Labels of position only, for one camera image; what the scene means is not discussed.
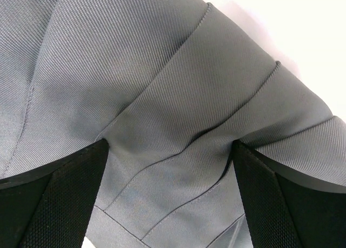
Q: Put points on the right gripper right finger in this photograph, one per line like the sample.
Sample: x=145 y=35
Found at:
x=287 y=208

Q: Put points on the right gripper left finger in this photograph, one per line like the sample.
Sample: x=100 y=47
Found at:
x=51 y=206

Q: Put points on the grey pleated skirt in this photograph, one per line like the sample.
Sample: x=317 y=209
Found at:
x=170 y=84

